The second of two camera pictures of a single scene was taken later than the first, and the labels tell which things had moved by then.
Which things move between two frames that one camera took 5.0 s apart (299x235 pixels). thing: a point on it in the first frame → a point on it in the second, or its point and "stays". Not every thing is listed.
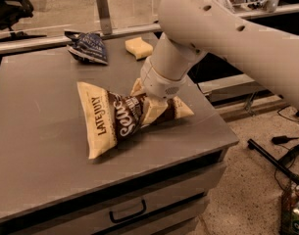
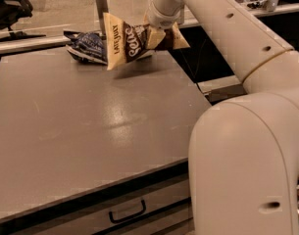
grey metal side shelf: x=232 y=89 stays
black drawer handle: x=129 y=216 stays
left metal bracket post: x=102 y=4 stays
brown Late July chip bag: x=109 y=116 → x=124 y=42
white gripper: x=157 y=82 → x=160 y=19
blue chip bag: x=87 y=46 stays
